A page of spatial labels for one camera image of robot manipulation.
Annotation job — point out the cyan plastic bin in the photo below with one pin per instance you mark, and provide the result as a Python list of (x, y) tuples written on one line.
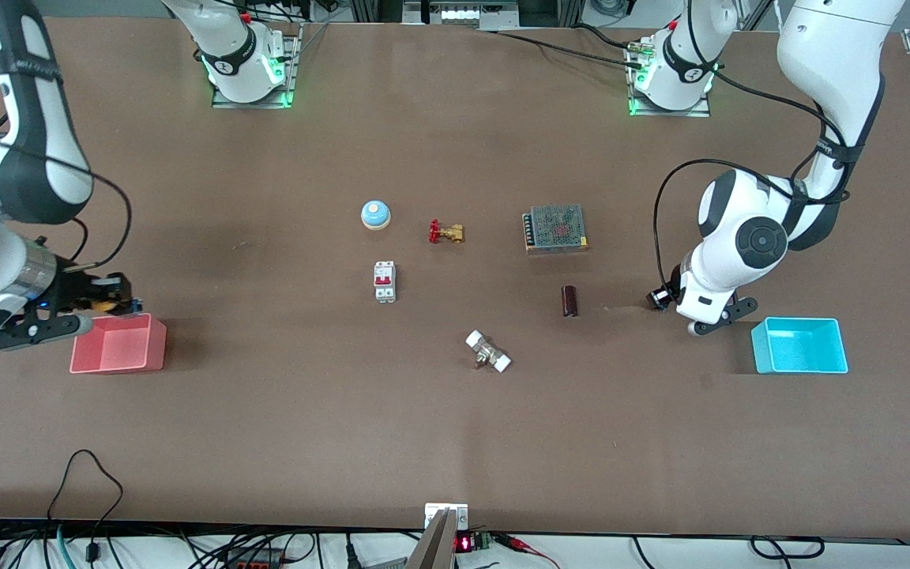
[(799, 352)]

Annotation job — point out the aluminium frame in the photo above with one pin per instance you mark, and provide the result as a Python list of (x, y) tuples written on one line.
[(502, 16)]

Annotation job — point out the pink plastic bin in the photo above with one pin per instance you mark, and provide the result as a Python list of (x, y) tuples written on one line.
[(119, 349)]

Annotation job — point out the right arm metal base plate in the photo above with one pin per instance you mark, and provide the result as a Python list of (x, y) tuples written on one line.
[(253, 101)]

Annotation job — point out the white terminal strip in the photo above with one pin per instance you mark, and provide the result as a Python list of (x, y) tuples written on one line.
[(459, 14)]

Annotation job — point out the dark brown cylindrical capacitor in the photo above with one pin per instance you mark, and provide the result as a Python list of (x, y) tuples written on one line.
[(570, 302)]

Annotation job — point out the red digit display module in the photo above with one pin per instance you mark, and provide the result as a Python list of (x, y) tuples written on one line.
[(472, 542)]

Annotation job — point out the grey metal bar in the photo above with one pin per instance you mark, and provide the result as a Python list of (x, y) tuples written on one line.
[(435, 545)]

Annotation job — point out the metal mesh power supply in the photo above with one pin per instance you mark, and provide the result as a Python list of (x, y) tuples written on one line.
[(556, 227)]

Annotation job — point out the white circuit breaker red switch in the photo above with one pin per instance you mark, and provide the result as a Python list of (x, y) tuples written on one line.
[(385, 283)]

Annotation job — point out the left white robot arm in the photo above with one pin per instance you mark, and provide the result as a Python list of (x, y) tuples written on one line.
[(826, 55)]

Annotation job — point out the white mounting bracket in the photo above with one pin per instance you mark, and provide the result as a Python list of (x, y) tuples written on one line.
[(459, 514)]

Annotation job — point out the blue call bell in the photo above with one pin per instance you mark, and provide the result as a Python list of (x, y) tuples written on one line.
[(375, 215)]

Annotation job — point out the metal fitting with white caps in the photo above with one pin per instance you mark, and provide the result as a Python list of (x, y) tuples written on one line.
[(488, 353)]

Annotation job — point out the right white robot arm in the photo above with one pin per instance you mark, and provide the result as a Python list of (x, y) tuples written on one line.
[(20, 166)]

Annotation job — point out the red push button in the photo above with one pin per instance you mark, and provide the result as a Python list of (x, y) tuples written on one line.
[(658, 299)]

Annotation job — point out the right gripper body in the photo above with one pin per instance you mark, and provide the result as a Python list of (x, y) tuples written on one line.
[(76, 290)]

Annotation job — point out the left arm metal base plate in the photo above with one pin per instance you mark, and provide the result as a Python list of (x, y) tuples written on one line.
[(668, 112)]

